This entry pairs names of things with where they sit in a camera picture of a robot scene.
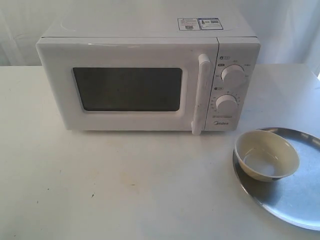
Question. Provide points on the blue energy label sticker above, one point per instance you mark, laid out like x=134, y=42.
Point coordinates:
x=210, y=24

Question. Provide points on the round stainless steel tray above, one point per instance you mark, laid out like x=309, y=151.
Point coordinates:
x=294, y=199

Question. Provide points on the cream ceramic bowl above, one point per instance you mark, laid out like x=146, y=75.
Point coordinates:
x=266, y=156

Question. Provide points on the white warning label sticker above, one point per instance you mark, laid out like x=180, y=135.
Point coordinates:
x=188, y=24

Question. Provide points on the white control knob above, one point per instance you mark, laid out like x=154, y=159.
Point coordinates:
x=226, y=104
x=233, y=76

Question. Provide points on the white microwave oven body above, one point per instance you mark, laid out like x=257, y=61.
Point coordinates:
x=238, y=45

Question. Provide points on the upper white control knob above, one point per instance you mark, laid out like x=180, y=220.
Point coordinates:
x=233, y=76

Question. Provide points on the lower white control knob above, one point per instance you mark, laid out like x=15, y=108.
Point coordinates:
x=226, y=104

